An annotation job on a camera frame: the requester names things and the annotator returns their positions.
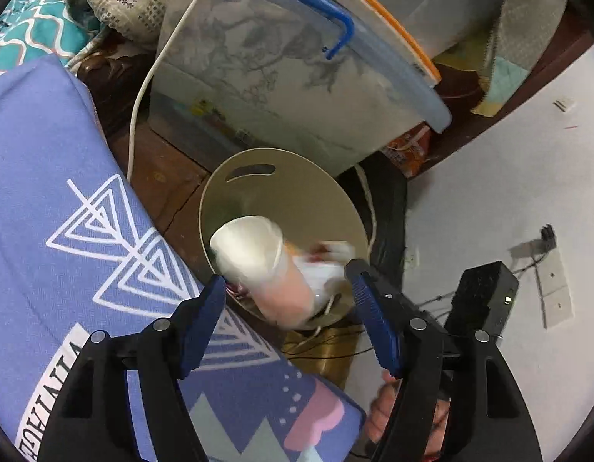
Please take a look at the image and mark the white crumpled wrapper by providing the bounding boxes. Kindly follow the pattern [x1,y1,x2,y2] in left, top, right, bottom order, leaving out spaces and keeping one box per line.
[285,241,358,309]

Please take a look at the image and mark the dark wooden nightstand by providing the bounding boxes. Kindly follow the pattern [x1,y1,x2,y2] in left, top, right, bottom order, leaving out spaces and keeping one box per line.
[76,53,216,270]

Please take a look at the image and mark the clear storage box blue handle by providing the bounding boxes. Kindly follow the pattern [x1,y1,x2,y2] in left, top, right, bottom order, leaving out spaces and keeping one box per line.
[150,0,452,176]

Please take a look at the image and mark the teal patterned bed sheet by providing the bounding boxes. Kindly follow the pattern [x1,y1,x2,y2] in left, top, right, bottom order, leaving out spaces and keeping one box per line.
[0,0,103,78]

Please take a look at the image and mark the cream quilt grey squares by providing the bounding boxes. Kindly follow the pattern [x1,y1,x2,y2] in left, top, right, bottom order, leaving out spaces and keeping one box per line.
[63,0,182,51]

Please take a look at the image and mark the white plastic cup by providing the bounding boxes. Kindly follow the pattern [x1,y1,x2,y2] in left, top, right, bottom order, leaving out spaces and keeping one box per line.
[209,216,314,328]

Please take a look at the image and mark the white power cable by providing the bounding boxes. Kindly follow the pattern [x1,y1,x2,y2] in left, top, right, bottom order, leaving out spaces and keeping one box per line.
[126,0,252,181]

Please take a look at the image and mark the black bag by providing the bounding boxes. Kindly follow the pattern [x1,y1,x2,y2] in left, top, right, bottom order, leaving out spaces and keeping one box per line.
[355,159,408,290]

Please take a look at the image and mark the orange rimmed flat container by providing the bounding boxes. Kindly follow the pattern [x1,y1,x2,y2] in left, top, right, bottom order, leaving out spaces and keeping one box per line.
[307,0,442,82]

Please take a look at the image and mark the person's right hand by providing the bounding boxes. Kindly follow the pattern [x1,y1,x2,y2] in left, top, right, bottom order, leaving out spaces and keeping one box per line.
[365,370,452,458]

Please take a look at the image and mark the large clear storage box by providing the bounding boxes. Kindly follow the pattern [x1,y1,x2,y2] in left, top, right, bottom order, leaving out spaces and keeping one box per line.
[321,0,516,59]

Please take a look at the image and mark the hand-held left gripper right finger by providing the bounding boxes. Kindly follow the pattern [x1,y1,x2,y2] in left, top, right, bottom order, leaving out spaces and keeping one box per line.
[345,259,548,462]

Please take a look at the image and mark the white wall socket plate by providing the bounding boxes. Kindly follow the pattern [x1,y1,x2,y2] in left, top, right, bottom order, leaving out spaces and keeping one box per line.
[535,248,574,330]

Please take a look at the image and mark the blue printed tablecloth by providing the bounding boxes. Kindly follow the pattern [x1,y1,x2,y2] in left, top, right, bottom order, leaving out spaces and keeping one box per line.
[0,53,367,462]

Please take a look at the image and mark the orange printed bag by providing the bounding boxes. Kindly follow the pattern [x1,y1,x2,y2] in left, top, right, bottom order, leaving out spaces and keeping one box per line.
[381,122,435,179]

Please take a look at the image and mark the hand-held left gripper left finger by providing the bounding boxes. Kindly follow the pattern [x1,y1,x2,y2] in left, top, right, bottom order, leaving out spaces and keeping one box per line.
[37,273,227,462]

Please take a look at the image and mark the pastel patchwork quilt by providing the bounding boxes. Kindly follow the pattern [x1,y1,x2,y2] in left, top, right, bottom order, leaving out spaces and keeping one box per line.
[434,0,567,119]

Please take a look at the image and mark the white cord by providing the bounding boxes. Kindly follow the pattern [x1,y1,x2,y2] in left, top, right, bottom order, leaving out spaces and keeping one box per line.
[355,166,379,251]

